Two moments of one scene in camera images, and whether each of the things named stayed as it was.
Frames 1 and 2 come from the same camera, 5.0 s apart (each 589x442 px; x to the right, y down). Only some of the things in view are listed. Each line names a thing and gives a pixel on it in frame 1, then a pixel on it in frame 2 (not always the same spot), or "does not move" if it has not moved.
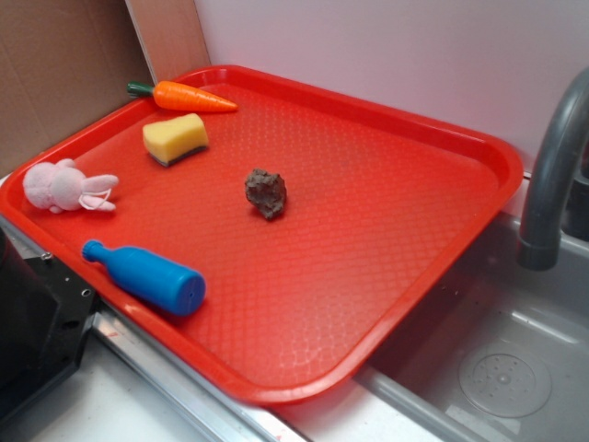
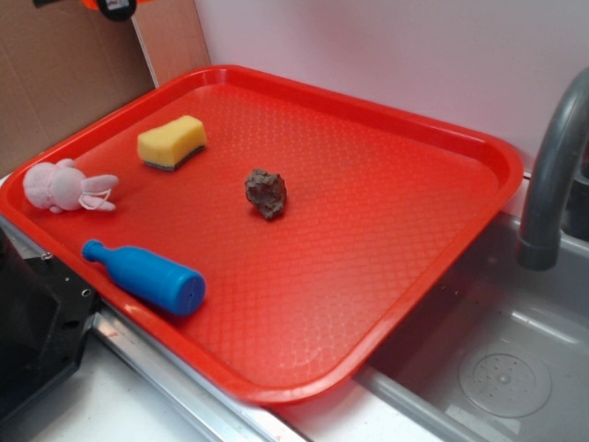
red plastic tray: x=269 y=235 does not move
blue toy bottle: x=178 y=290 does not move
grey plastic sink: x=498 y=353 does not move
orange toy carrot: x=181 y=97 -> x=94 y=4
